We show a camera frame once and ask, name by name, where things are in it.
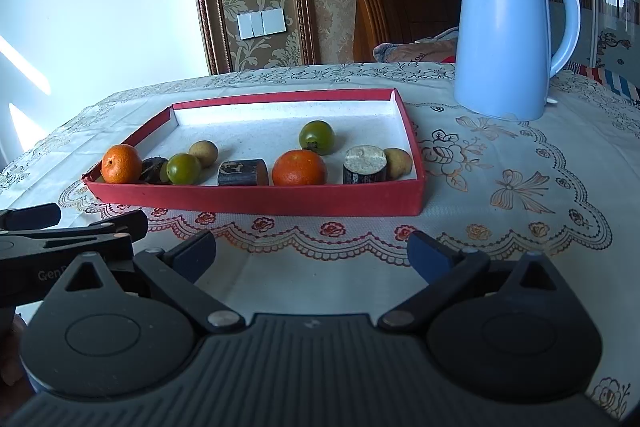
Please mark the person's left hand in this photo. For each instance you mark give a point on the person's left hand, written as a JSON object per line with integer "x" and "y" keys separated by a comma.
{"x": 11, "y": 347}

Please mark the green round fruit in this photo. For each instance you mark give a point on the green round fruit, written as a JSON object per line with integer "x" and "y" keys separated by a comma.
{"x": 317, "y": 137}
{"x": 183, "y": 168}

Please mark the tan longan fruit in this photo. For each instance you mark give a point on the tan longan fruit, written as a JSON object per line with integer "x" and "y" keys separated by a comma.
{"x": 203, "y": 153}
{"x": 400, "y": 163}

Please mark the orange tangerine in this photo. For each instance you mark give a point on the orange tangerine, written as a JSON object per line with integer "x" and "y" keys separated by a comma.
{"x": 121, "y": 163}
{"x": 299, "y": 168}

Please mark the light blue electric kettle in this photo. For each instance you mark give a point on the light blue electric kettle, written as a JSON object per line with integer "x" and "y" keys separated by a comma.
{"x": 505, "y": 37}

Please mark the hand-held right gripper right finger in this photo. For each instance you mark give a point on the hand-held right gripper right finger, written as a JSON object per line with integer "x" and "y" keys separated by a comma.
{"x": 431, "y": 257}

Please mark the printed striped blanket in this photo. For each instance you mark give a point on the printed striped blanket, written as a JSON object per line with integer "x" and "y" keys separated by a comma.
{"x": 415, "y": 49}

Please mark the red cardboard box tray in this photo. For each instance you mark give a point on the red cardboard box tray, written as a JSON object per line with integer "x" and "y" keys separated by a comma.
{"x": 280, "y": 202}

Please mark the brown wooden headboard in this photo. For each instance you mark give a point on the brown wooden headboard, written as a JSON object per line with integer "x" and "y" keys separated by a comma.
{"x": 400, "y": 2}

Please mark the white wall light switch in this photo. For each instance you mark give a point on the white wall light switch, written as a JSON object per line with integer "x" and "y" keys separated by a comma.
{"x": 262, "y": 24}

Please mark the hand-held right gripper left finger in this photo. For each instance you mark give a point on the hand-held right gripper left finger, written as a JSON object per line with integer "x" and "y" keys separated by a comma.
{"x": 194, "y": 253}

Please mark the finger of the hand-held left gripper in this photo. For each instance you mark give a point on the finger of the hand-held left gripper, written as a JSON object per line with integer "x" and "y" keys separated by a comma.
{"x": 120, "y": 224}
{"x": 30, "y": 216}

